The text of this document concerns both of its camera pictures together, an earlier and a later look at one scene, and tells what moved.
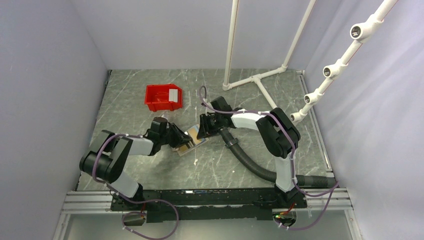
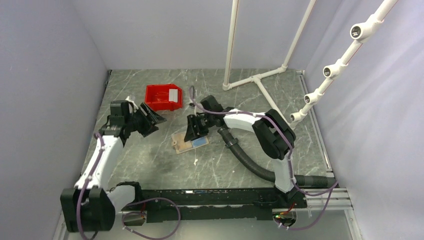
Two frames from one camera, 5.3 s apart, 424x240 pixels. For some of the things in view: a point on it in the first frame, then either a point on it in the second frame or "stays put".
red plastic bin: [156, 97] stays put
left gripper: [181, 137] to [149, 127]
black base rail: [172, 205] stays put
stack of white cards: [173, 95] stays put
